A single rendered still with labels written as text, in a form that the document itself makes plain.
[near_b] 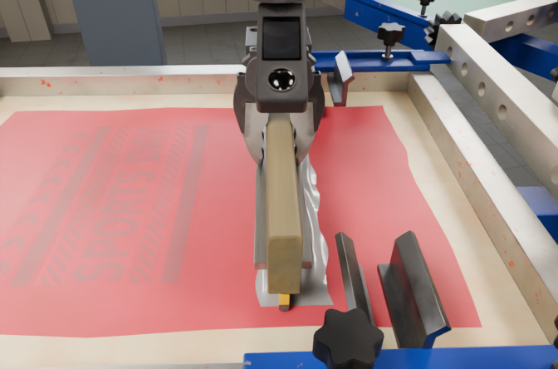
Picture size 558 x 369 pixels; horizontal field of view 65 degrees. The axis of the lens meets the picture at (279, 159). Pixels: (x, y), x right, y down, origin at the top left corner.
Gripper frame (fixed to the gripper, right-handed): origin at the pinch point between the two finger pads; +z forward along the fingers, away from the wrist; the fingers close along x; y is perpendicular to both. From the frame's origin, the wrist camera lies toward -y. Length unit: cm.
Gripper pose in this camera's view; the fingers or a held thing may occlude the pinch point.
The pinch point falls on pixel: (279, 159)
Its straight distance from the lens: 52.6
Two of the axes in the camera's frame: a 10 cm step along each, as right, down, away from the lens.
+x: -10.0, 0.2, -0.3
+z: 0.0, 8.2, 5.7
